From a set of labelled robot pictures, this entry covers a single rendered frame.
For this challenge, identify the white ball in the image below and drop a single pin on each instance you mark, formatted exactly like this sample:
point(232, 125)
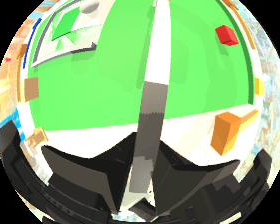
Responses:
point(89, 6)

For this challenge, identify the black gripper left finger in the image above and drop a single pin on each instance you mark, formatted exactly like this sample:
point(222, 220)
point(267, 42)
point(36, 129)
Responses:
point(106, 173)

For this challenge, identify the tan cube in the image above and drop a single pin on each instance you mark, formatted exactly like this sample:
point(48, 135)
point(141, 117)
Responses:
point(29, 89)

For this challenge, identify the red cube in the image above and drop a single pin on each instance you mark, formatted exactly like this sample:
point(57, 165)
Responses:
point(226, 35)

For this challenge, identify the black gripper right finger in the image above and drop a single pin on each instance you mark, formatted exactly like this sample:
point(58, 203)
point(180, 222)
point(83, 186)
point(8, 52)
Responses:
point(175, 179)

